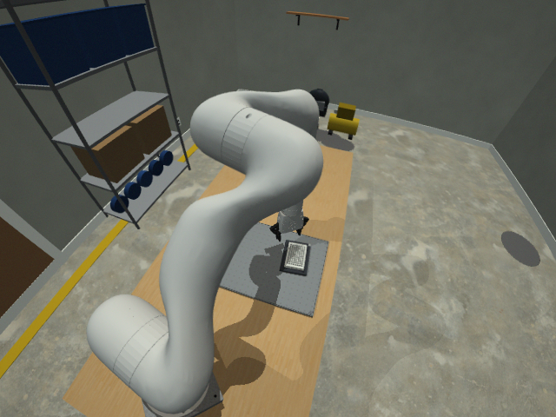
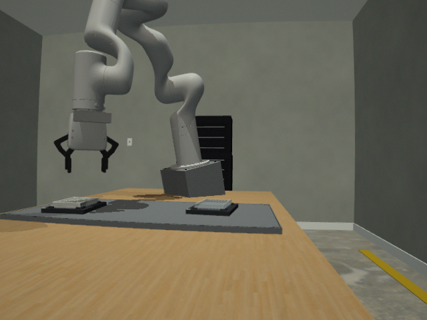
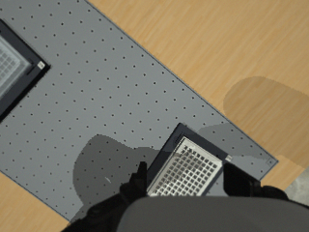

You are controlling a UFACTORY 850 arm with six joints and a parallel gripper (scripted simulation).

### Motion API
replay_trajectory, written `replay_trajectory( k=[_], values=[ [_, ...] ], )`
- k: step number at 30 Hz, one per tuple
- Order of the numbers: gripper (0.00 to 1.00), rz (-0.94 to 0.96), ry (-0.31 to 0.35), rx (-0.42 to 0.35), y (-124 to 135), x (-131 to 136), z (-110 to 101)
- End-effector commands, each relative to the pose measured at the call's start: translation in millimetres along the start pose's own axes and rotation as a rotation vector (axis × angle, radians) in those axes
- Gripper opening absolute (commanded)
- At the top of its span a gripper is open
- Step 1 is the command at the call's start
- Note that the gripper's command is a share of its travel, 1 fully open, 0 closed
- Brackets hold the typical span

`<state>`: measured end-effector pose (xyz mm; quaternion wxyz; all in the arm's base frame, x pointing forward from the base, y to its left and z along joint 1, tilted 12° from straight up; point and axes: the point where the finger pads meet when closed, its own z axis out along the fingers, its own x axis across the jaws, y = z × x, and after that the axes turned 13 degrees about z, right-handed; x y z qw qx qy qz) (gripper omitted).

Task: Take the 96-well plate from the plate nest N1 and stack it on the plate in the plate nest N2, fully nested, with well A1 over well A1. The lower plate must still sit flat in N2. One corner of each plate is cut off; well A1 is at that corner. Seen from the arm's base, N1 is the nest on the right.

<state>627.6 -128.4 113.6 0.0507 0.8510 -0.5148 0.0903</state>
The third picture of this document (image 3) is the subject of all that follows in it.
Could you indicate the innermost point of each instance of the white well plate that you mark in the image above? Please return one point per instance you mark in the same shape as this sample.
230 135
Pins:
187 171

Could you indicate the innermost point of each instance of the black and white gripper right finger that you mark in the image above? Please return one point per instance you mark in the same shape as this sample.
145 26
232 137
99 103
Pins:
236 182

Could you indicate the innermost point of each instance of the grey flat base plate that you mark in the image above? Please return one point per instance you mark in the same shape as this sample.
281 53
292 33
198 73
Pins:
105 104

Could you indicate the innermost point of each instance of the clear well plate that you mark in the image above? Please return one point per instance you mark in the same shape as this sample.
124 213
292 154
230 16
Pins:
12 67

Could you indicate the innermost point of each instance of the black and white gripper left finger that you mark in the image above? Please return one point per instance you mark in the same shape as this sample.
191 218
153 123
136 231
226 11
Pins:
107 214

